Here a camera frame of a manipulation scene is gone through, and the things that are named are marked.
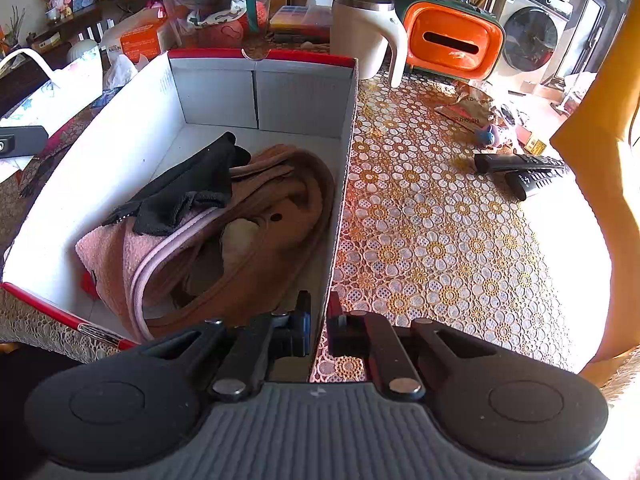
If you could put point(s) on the black cloth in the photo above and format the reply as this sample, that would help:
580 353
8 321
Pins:
195 180

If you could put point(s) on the small cardboard box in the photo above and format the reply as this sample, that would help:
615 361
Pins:
45 40

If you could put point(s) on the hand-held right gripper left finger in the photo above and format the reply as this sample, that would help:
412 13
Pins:
303 330

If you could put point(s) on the brown fabric bag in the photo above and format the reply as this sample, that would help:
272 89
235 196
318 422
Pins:
280 220

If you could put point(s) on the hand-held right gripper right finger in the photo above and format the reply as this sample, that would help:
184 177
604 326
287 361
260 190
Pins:
336 330

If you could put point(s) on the orange white carton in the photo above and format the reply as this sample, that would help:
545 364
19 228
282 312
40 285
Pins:
137 42

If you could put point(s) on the crumpled snack packet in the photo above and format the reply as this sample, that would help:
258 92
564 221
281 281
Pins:
465 107

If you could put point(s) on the vase with twigs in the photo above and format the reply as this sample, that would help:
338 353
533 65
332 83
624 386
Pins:
15 25

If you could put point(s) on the pink towel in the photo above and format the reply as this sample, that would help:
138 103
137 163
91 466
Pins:
110 255

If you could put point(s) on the orange knitted ball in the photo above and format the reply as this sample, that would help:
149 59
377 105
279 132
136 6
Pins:
261 12

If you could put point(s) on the white mug steel rim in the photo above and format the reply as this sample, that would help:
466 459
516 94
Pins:
355 35

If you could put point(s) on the white printed tote bag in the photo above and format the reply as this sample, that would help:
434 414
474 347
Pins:
65 90

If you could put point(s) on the white plastic wrapper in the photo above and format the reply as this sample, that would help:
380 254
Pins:
120 72

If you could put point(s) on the white router with antennas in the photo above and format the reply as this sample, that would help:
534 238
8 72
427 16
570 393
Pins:
95 32

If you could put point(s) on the dark wooden sideboard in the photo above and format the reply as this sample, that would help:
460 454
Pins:
20 86

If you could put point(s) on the white cardboard box red rim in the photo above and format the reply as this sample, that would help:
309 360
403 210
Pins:
100 160

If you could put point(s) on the pale green ceramic jar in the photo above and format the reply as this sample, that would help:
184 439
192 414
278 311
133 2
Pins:
82 52

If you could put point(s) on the colourful compartment box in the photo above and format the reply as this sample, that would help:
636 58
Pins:
295 17

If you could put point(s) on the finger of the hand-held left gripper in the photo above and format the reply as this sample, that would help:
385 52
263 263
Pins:
25 141

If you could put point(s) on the small yellow box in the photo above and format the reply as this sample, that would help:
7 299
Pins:
536 146

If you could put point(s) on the small blue pink toy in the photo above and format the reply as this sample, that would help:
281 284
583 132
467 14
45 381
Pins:
486 135

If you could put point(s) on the orange toy basketball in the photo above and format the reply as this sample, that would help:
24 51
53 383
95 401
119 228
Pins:
222 35

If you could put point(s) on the orange green desk organizer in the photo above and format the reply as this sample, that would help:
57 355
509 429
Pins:
450 65

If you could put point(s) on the red cloth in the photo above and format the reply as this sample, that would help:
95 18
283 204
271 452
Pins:
89 282

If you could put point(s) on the yellow fabric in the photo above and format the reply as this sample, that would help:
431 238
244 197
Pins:
600 125

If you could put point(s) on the washing machine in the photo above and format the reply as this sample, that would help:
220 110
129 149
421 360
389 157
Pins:
530 42

